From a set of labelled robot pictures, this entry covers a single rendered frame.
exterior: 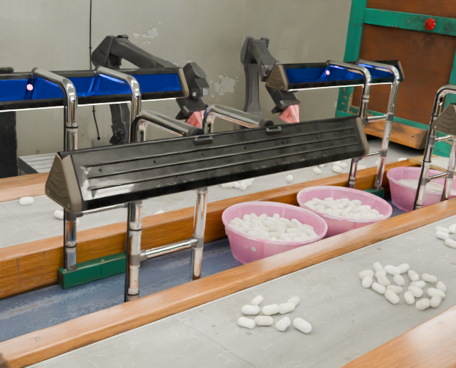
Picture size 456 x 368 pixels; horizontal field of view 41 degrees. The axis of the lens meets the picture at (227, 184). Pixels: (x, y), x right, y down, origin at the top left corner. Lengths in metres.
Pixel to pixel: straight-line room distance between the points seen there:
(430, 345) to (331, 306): 0.21
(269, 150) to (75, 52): 2.92
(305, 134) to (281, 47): 3.13
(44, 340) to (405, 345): 0.61
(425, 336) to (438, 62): 1.43
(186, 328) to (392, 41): 1.69
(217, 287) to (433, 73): 1.47
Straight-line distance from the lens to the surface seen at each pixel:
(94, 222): 1.55
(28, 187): 1.72
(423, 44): 2.47
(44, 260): 1.36
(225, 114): 1.09
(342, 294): 1.31
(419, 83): 2.48
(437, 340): 1.18
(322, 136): 1.11
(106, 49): 2.15
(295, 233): 1.57
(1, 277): 1.34
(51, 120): 3.86
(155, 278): 1.43
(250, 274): 1.28
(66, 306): 1.32
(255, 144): 0.99
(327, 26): 3.90
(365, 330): 1.21
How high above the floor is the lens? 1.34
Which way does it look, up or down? 19 degrees down
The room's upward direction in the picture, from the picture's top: 5 degrees clockwise
